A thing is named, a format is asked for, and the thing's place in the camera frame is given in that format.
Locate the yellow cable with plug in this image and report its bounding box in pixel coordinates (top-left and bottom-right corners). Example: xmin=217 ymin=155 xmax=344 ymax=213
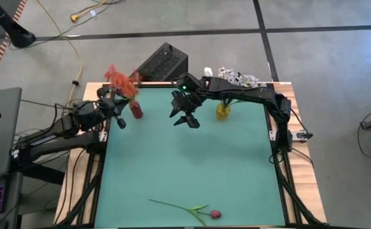
xmin=69 ymin=0 xmax=109 ymax=23

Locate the white power strip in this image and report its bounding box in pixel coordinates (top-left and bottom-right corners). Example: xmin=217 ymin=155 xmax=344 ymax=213
xmin=290 ymin=130 xmax=314 ymax=141

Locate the yellow floor cable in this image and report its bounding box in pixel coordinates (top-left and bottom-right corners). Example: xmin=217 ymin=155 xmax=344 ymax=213
xmin=35 ymin=0 xmax=84 ymax=106

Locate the red glass vase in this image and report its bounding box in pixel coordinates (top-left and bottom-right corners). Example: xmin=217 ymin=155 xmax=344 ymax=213
xmin=129 ymin=101 xmax=144 ymax=120

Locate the green table mat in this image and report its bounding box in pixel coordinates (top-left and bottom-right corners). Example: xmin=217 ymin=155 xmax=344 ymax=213
xmin=94 ymin=85 xmax=287 ymax=228

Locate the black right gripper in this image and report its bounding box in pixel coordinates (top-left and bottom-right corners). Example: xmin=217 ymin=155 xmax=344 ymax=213
xmin=169 ymin=83 xmax=205 ymax=129

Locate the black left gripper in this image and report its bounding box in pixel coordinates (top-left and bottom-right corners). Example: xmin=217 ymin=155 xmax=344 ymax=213
xmin=97 ymin=97 xmax=134 ymax=130

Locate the white artificial flower bunch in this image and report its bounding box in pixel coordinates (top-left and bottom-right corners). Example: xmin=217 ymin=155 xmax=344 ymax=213
xmin=216 ymin=66 xmax=248 ymax=108

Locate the yellow glass vase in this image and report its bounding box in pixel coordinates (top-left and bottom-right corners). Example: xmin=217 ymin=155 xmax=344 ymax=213
xmin=216 ymin=103 xmax=232 ymax=121

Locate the black stand base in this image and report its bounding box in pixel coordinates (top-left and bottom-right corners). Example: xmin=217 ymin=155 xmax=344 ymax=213
xmin=0 ymin=0 xmax=36 ymax=49

